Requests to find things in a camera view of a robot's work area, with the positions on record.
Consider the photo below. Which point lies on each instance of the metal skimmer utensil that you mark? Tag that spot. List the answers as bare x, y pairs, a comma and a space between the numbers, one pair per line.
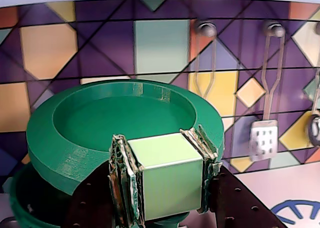
214, 58

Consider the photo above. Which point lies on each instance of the blue stove burner grate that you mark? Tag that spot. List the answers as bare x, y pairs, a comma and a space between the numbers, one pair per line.
277, 210

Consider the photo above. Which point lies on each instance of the blue toy play kitchen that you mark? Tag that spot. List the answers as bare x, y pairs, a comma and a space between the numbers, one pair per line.
160, 50

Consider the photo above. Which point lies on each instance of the green cylindrical container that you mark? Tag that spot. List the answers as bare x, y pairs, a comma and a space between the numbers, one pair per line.
22, 213

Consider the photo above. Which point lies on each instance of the metal ladle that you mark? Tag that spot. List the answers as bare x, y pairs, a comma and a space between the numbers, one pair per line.
315, 130

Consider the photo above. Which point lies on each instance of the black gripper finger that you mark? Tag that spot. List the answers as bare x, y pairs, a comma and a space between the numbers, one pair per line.
232, 208
92, 203

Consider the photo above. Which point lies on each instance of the metal slotted spatula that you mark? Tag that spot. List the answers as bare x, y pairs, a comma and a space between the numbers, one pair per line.
265, 138

